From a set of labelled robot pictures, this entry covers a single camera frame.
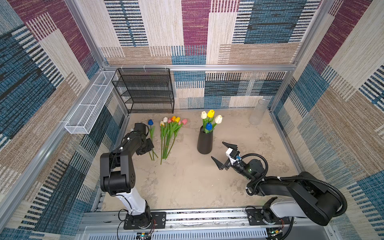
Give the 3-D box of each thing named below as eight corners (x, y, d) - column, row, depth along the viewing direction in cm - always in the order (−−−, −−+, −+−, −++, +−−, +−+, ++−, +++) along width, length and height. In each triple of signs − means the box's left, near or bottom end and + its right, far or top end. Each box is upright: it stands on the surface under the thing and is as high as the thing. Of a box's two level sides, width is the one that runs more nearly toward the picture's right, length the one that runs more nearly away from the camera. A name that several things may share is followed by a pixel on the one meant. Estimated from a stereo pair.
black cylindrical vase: (196, 151, 99) (196, 133, 83) (200, 144, 103) (201, 124, 87) (208, 157, 96) (211, 139, 81) (212, 149, 100) (215, 130, 84)
